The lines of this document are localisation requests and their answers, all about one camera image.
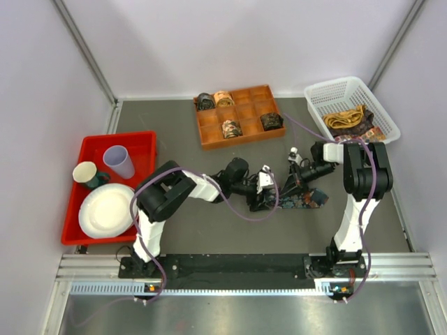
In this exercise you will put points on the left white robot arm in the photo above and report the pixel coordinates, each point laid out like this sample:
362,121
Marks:
160,195

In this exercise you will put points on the white plastic basket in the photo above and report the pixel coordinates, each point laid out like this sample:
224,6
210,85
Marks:
343,94

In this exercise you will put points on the gold folded tie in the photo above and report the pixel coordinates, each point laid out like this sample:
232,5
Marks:
345,119

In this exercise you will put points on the dark green mug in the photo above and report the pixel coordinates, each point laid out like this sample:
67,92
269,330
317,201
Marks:
95,180

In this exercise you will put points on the dark floral necktie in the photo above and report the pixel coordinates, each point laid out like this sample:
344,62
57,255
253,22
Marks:
313,198

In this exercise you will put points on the lilac plastic cup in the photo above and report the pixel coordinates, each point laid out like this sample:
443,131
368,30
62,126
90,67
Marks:
117,158

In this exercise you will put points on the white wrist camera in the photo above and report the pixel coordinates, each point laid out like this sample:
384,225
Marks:
265,179
294,157

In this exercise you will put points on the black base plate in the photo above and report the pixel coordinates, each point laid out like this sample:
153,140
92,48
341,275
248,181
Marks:
241,271

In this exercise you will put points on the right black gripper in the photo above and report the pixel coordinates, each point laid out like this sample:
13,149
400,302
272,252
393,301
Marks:
292,187

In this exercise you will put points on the floral black rolled tie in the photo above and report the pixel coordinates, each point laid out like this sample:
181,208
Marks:
230,129

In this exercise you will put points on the white paper plate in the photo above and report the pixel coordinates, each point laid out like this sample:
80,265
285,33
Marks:
105,212

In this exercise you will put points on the dark brown rolled tie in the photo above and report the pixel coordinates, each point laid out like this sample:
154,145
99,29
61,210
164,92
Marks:
271,121

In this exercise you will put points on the slotted cable duct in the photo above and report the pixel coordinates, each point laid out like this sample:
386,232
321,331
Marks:
145,290

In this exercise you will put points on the dark maroon folded tie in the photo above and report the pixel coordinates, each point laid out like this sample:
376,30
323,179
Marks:
358,130

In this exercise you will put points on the peach rolled tie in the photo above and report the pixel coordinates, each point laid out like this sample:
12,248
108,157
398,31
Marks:
223,99

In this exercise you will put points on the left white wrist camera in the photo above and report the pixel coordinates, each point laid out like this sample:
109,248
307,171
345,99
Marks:
265,179

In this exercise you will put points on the cream floral folded tie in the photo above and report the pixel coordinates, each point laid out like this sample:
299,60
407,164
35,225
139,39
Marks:
374,134

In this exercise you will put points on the orange compartment tray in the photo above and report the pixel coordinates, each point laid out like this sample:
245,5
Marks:
250,106

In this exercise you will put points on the cream paper cup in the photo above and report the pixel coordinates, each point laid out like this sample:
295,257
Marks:
84,172

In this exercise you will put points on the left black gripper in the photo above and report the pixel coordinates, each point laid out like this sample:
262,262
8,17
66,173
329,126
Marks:
255,205

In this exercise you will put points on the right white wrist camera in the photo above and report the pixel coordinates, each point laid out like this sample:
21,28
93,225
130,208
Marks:
294,157

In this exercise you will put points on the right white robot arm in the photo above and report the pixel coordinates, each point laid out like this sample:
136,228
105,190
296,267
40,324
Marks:
367,177

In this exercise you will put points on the aluminium frame rail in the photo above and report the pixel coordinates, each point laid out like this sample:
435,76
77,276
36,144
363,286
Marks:
388,293

